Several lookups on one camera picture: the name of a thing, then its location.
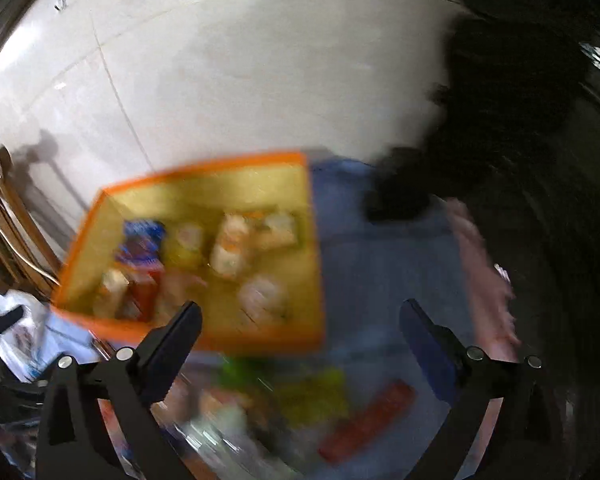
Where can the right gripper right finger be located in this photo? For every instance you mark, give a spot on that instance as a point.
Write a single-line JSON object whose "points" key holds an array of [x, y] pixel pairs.
{"points": [[527, 440]]}

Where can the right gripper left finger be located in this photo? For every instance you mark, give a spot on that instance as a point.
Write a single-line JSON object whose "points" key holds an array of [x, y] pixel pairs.
{"points": [[73, 441]]}

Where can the red chocolate bar wrapper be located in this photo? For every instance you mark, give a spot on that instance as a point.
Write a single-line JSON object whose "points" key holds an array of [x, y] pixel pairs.
{"points": [[361, 429]]}

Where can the red snack bag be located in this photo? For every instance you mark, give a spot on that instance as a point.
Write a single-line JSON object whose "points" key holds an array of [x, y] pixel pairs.
{"points": [[144, 291]]}

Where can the green snack packet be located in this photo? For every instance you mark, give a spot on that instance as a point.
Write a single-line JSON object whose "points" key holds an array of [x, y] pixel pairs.
{"points": [[241, 374]]}

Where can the blue snack bag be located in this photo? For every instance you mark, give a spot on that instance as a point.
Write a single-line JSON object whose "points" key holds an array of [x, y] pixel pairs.
{"points": [[141, 244]]}

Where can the yellow snack packet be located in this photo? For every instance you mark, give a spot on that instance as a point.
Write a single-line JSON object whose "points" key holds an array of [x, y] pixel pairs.
{"points": [[312, 399]]}

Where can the clear white candy bag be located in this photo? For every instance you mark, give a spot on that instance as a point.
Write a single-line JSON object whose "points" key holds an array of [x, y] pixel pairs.
{"points": [[262, 299]]}

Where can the orange white snack packet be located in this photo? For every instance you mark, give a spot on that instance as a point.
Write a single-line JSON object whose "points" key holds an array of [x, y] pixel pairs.
{"points": [[232, 247]]}

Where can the white plastic bag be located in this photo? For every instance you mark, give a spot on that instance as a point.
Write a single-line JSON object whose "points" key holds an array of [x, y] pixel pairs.
{"points": [[23, 346]]}

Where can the brown wooden chair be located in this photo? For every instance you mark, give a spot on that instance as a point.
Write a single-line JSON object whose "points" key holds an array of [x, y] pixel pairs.
{"points": [[25, 254]]}

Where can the pink patterned cloth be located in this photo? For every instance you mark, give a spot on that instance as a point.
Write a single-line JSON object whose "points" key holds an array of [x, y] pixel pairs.
{"points": [[488, 289]]}

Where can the blue tablecloth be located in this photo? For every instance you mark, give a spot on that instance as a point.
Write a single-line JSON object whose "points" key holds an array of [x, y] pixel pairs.
{"points": [[346, 283]]}

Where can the orange cardboard box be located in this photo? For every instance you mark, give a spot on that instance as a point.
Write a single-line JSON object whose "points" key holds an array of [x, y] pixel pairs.
{"points": [[205, 254]]}

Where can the dark carved wooden furniture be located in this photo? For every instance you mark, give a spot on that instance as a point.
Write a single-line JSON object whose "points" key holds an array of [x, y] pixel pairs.
{"points": [[518, 142]]}

